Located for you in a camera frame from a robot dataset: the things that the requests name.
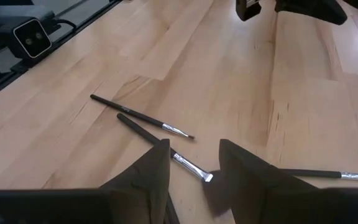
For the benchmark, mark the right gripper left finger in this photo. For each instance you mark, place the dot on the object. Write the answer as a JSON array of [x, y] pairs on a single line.
[[89, 208]]

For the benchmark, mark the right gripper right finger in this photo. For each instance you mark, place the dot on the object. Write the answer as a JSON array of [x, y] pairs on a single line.
[[275, 202]]

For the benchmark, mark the black fan makeup brush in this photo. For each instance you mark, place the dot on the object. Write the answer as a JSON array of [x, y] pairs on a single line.
[[191, 168]]

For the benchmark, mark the black aluminium table frame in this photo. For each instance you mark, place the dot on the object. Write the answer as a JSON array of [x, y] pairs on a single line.
[[82, 27]]

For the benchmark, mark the grey table-level camera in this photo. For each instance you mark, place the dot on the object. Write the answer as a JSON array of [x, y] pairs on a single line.
[[33, 39]]

